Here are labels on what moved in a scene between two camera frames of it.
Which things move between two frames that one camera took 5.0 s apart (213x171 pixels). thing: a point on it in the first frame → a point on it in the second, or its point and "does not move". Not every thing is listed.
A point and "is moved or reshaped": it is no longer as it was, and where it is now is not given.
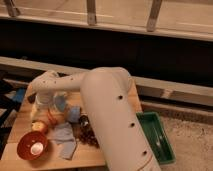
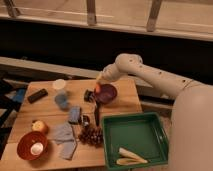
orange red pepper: (53, 119) is moved or reshaped
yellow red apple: (38, 126) does not move
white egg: (36, 148) does not move
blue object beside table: (20, 93) does not move
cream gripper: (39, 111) → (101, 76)
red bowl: (25, 142) does not move
